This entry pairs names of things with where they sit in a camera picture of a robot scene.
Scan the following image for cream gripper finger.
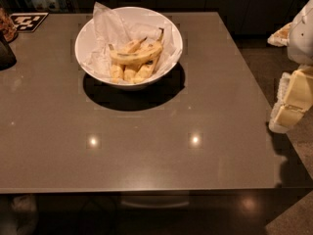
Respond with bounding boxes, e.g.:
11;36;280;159
268;102;304;133
277;70;313;112

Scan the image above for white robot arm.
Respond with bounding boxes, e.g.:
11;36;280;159
267;0;313;133

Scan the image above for black white marker card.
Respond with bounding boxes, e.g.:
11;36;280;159
10;13;48;32

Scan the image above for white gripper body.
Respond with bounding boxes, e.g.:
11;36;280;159
267;23;291;47

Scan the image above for dark round object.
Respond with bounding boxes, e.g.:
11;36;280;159
0;39;17;70

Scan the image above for white paper liner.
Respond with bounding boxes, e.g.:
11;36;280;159
80;1;183;82

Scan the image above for top yellow banana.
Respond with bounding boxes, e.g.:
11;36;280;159
109;28;164;65

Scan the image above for yellow banana bunch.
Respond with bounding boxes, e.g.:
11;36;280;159
111;38;161;84

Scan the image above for brown patterned jar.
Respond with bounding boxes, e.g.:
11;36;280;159
0;8;18;42

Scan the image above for white ceramic bowl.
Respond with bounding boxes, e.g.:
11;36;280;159
74;6;184;92

